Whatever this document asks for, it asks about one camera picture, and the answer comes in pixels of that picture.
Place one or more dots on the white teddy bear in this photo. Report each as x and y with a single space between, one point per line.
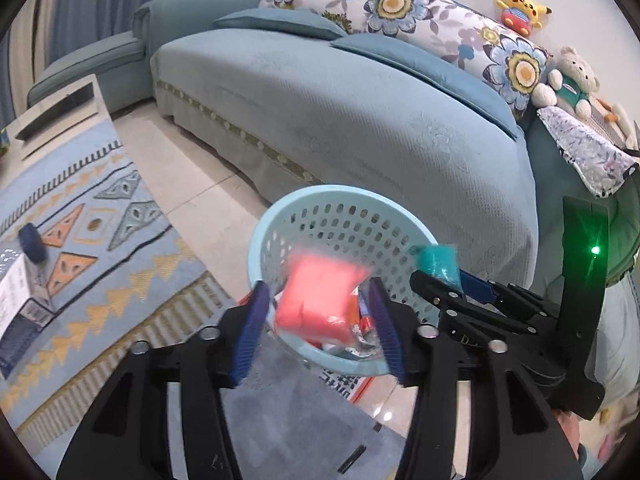
570 82

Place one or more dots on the small blue pillow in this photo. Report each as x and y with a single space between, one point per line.
280 22

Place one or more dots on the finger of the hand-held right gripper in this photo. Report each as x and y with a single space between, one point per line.
450 310
480 285

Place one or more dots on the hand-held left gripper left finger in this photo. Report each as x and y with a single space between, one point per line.
249 332

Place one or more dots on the blue patterned rug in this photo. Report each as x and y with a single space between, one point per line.
150 300

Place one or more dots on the white and navy carton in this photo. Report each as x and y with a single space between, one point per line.
20 305

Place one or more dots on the person's right hand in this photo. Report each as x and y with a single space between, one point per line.
567 432

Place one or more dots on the floral armrest cloth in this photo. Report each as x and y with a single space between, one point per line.
585 150

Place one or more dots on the floral cushion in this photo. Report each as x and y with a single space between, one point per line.
425 20

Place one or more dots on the orange plastic bag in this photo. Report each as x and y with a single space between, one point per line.
320 295

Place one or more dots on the crumpled silver wrapper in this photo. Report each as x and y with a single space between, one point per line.
357 342

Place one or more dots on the blue fabric sofa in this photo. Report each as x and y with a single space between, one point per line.
350 125

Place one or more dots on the teal wrapper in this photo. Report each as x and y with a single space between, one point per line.
440 260

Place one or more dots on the yellow plush toy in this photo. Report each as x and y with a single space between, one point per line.
522 7

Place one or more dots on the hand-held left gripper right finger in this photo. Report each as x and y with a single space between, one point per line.
389 332

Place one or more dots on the white coffee table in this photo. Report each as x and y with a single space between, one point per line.
65 132

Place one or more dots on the blue curtain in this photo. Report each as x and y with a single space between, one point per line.
125 0

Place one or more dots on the light blue plastic basket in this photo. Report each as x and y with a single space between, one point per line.
340 220

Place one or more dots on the white plush toy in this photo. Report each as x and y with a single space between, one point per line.
620 120

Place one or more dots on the blue bottle cap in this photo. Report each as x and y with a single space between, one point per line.
32 242

